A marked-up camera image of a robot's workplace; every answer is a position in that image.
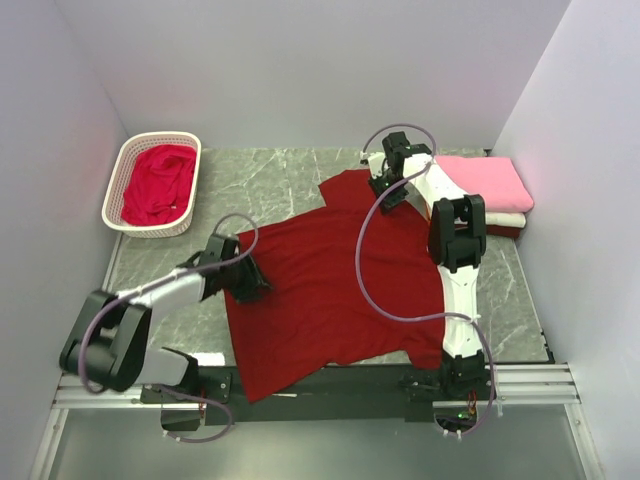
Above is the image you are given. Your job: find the dark red t shirt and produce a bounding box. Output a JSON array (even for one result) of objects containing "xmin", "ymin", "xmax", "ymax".
[{"xmin": 225, "ymin": 170, "xmax": 444, "ymax": 402}]

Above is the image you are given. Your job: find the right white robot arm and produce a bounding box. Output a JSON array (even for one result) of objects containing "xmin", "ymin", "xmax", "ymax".
[{"xmin": 355, "ymin": 123, "xmax": 491, "ymax": 399}]

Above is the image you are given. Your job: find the crimson t shirt in basket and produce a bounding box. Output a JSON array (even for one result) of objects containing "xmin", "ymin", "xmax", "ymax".
[{"xmin": 121, "ymin": 144, "xmax": 196, "ymax": 227}]

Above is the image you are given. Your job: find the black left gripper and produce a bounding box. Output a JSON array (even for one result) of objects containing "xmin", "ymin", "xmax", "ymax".
[{"xmin": 221, "ymin": 252, "xmax": 273, "ymax": 305}]

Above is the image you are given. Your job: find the aluminium rail frame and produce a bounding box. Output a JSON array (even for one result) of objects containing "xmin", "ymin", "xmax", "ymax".
[{"xmin": 52, "ymin": 364, "xmax": 581, "ymax": 410}]

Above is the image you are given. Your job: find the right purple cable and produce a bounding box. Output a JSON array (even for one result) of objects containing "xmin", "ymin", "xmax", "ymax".
[{"xmin": 354, "ymin": 123, "xmax": 499, "ymax": 439}]

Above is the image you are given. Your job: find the folded red t shirt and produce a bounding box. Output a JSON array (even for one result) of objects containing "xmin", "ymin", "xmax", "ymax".
[{"xmin": 487, "ymin": 225, "xmax": 523, "ymax": 240}]

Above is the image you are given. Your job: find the folded white t shirt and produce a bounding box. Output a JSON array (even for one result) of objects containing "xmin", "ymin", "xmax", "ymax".
[{"xmin": 485, "ymin": 212, "xmax": 526, "ymax": 229}]

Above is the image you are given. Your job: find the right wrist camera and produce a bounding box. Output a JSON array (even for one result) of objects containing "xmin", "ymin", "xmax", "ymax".
[{"xmin": 360, "ymin": 152, "xmax": 385, "ymax": 177}]

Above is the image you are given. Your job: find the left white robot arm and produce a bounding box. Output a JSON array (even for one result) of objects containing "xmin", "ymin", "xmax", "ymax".
[{"xmin": 59, "ymin": 233, "xmax": 272, "ymax": 402}]

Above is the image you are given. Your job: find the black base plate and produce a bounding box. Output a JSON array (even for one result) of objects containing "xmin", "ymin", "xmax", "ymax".
[{"xmin": 139, "ymin": 363, "xmax": 489, "ymax": 432}]

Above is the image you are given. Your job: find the folded pink t shirt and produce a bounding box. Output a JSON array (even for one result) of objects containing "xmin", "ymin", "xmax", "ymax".
[{"xmin": 436, "ymin": 156, "xmax": 534, "ymax": 213}]

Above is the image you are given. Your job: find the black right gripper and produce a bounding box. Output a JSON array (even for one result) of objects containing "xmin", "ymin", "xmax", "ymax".
[{"xmin": 367, "ymin": 170, "xmax": 408, "ymax": 216}]

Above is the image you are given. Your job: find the white plastic laundry basket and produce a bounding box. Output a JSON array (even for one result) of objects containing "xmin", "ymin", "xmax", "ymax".
[{"xmin": 101, "ymin": 131, "xmax": 202, "ymax": 239}]

